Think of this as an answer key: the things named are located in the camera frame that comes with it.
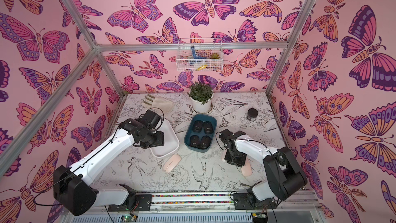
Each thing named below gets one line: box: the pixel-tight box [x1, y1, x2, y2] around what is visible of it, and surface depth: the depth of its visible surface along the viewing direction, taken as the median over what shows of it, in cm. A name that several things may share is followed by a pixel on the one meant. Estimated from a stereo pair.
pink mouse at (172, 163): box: [162, 153, 182, 173], surface depth 87 cm
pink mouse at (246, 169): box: [241, 154, 253, 177], surface depth 83 cm
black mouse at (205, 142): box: [200, 135, 211, 150], surface depth 95 cm
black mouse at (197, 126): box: [192, 119, 204, 133], surface depth 101 cm
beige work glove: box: [141, 93, 174, 117], surface depth 118 cm
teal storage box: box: [184, 114, 218, 153], surface depth 97 cm
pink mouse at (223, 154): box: [220, 149, 227, 161], surface depth 90 cm
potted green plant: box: [187, 81, 214, 115], surface depth 99 cm
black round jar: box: [246, 107, 259, 122], surface depth 105 cm
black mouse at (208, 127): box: [203, 121, 214, 135], surface depth 100 cm
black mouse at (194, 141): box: [189, 134, 200, 149], surface depth 94 cm
